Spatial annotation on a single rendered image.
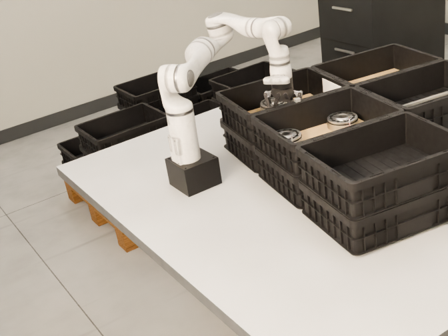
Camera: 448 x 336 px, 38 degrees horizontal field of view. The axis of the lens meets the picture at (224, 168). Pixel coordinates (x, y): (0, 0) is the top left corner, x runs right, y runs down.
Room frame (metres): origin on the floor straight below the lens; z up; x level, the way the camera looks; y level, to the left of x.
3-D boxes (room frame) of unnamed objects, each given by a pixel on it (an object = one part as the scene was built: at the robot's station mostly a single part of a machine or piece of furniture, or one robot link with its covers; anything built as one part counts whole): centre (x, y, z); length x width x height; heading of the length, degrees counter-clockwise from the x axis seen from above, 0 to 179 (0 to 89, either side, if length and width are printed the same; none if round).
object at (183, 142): (2.00, 0.12, 0.89); 0.09 x 0.09 x 0.17; 29
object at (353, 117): (2.01, -0.42, 0.86); 0.10 x 0.10 x 0.01
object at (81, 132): (3.00, 0.47, 0.37); 0.40 x 0.30 x 0.45; 120
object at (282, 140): (1.90, -0.34, 0.92); 0.40 x 0.30 x 0.02; 110
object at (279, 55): (2.12, -0.23, 1.12); 0.09 x 0.07 x 0.15; 125
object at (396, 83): (2.03, -0.72, 0.87); 0.40 x 0.30 x 0.11; 110
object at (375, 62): (2.31, -0.62, 0.87); 0.40 x 0.30 x 0.11; 110
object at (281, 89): (2.12, -0.24, 0.95); 0.08 x 0.08 x 0.09
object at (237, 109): (2.18, -0.24, 0.92); 0.40 x 0.30 x 0.02; 110
